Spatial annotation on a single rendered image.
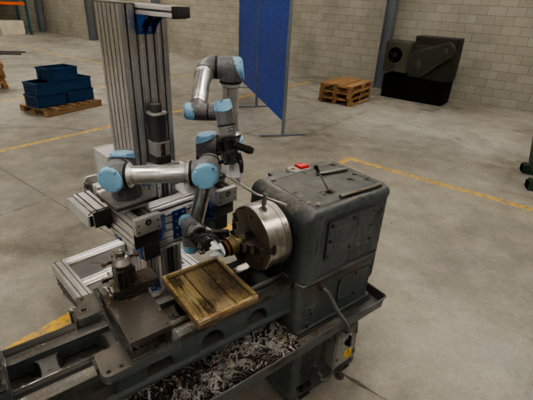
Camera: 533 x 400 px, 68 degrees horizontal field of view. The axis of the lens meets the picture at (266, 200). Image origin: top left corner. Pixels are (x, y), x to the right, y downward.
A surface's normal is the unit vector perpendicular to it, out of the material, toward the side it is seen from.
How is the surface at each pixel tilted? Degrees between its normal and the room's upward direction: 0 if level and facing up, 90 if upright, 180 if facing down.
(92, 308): 0
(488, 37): 90
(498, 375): 0
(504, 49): 90
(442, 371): 0
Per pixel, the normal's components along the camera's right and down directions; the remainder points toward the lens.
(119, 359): 0.04, -0.89
